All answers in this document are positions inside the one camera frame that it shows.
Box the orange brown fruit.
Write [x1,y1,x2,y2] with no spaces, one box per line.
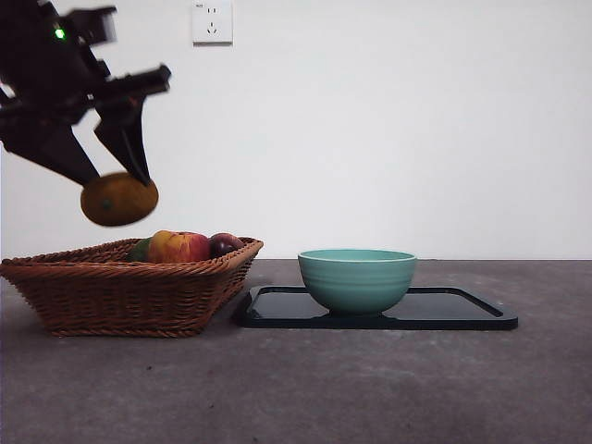
[80,171,160,228]

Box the green fruit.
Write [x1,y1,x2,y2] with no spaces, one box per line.
[124,238,153,264]

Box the teal ribbed bowl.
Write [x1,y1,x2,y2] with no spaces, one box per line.
[298,249,417,318]

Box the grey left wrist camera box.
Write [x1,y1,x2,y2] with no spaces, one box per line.
[59,6,118,47]

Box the black rectangular tray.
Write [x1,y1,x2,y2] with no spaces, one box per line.
[236,285,519,331]

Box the brown wicker basket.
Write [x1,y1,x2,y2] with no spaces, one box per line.
[0,237,265,339]

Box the red yellow apple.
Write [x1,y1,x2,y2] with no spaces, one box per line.
[146,230,212,265]

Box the white wall power socket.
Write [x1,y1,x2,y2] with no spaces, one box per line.
[192,0,234,46]

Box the dark red plum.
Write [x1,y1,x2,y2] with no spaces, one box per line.
[208,232,244,260]

